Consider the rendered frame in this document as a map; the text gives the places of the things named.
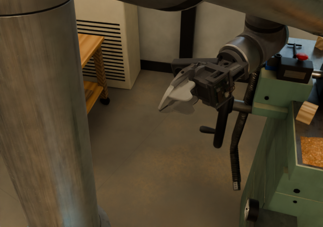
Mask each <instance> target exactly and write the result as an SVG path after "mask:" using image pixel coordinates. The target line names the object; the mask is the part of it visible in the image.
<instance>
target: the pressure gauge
mask: <svg viewBox="0 0 323 227"><path fill-rule="evenodd" d="M246 208H247V210H246ZM258 214H259V201H258V200H255V199H251V198H247V201H246V206H245V212H244V220H247V221H250V222H254V223H255V222H256V221H257V219H258Z"/></svg>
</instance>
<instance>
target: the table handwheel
mask: <svg viewBox="0 0 323 227"><path fill-rule="evenodd" d="M252 104H253V103H252ZM252 104H251V105H246V104H245V103H244V101H241V100H235V99H234V96H233V97H232V98H231V99H229V100H228V101H227V102H226V103H224V104H223V105H222V106H220V107H219V108H218V109H216V110H217V111H218V117H217V123H216V128H215V134H214V140H213V146H214V147H215V148H217V149H218V148H221V146H222V144H223V139H224V134H225V129H226V123H227V118H228V114H230V113H231V112H232V111H238V112H243V113H249V114H252Z"/></svg>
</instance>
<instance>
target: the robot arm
mask: <svg viewBox="0 0 323 227"><path fill-rule="evenodd" d="M118 1H122V2H125V3H129V4H133V5H137V6H141V7H145V8H149V9H156V10H160V11H166V12H178V11H183V10H188V9H190V8H193V7H195V6H198V5H199V4H201V3H203V2H204V1H205V2H208V3H212V4H215V5H219V6H222V7H226V8H228V9H232V10H235V11H239V12H242V13H245V14H246V16H245V24H244V31H243V32H242V33H241V34H239V35H238V36H237V37H235V38H234V39H232V40H230V41H229V42H227V43H226V44H224V45H223V46H222V47H221V48H220V50H219V53H218V55H217V57H216V58H183V59H173V61H172V63H171V67H172V71H173V75H174V79H173V81H172V82H171V83H170V86H169V87H168V89H167V91H166V92H165V94H164V96H163V98H162V100H161V102H160V105H159V107H158V109H159V112H160V113H170V112H178V113H182V114H186V115H190V114H193V113H194V112H195V108H194V107H193V105H194V104H196V103H197V102H198V100H199V99H200V100H202V103H203V104H205V105H208V106H211V107H213V108H215V109H218V108H219V107H220V106H222V105H223V104H224V103H226V102H227V101H228V100H229V99H231V98H232V97H233V94H232V92H233V91H234V89H235V86H234V85H235V82H236V81H237V80H238V79H244V80H246V79H247V78H249V74H250V73H252V72H253V71H254V70H255V69H257V68H258V67H259V66H261V65H262V64H263V63H265V62H266V61H267V60H268V59H270V58H271V57H272V56H274V55H276V54H277V53H279V52H280V51H281V50H282V48H283V47H284V46H285V45H286V43H287V41H288V38H289V31H288V27H287V26H290V27H294V28H297V29H300V30H303V31H306V32H308V33H311V34H313V35H317V36H320V37H323V0H118ZM233 84H234V85H233ZM233 87H234V89H233ZM229 89H230V91H229ZM0 152H1V154H2V157H3V160H4V162H5V165H6V168H7V170H8V173H9V176H10V178H11V181H12V184H13V187H14V189H15V192H16V195H17V197H18V200H19V203H20V205H21V208H22V210H23V213H24V216H25V219H26V221H27V224H28V226H27V227H111V223H110V220H109V217H108V215H107V214H106V212H105V211H104V210H103V209H102V208H101V207H100V206H99V205H98V203H97V195H96V186H95V178H94V170H93V161H92V153H91V144H90V136H89V128H88V119H87V107H86V99H85V90H84V82H83V74H82V65H81V57H80V48H79V40H78V31H77V23H76V14H75V3H74V0H0Z"/></svg>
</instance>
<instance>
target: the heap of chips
mask: <svg viewBox="0 0 323 227"><path fill-rule="evenodd" d="M300 140H301V151H302V162H303V164H310V165H314V166H319V167H323V138H318V137H311V138H308V137H303V136H300Z"/></svg>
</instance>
